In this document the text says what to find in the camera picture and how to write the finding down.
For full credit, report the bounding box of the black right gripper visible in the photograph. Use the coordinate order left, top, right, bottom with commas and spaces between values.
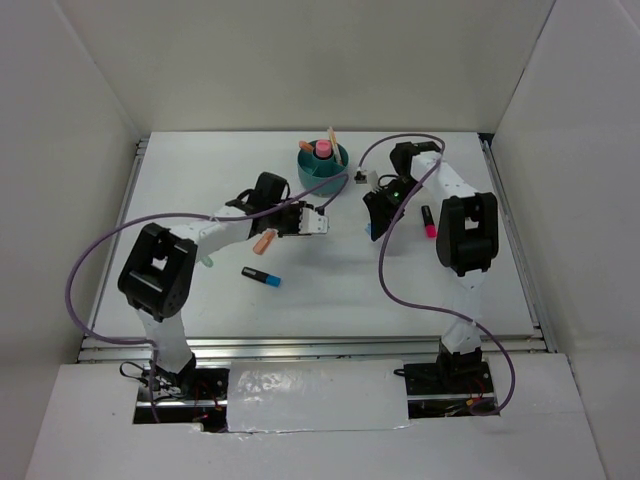
364, 176, 424, 241

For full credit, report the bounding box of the thin orange pen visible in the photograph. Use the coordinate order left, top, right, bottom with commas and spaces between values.
329, 140, 344, 166

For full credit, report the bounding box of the grey orange highlighter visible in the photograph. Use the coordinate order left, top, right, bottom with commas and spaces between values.
298, 141, 313, 153

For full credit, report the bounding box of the pink capped marker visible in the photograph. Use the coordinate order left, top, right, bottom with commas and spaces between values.
314, 139, 333, 159

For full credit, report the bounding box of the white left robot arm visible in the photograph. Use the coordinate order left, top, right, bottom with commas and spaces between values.
118, 172, 328, 399

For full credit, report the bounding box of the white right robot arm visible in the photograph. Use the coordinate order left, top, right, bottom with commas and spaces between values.
363, 135, 499, 392

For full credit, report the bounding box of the black pink highlighter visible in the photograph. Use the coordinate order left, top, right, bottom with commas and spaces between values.
421, 205, 437, 239

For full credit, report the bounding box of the teal round organizer container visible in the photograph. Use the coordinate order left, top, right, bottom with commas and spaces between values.
297, 139, 349, 197

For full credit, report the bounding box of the black blue highlighter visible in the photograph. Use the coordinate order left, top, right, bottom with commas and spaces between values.
241, 267, 281, 288

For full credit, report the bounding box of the white foil cover plate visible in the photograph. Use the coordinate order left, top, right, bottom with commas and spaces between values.
227, 360, 409, 433

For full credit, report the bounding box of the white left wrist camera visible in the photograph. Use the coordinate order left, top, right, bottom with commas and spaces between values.
298, 207, 329, 236

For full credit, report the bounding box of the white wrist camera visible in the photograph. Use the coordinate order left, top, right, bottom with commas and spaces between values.
354, 169, 378, 189
298, 207, 329, 236

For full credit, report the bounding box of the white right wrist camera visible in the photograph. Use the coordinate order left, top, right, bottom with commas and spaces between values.
354, 169, 378, 189

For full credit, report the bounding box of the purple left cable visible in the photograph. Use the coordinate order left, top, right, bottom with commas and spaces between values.
67, 172, 351, 426

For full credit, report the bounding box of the purple cable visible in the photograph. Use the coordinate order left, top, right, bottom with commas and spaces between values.
357, 134, 518, 417
67, 172, 351, 426

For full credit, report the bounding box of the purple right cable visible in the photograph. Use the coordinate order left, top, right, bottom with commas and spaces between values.
357, 134, 518, 417

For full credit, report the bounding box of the aluminium rail frame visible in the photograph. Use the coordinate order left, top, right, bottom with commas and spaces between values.
77, 132, 556, 364

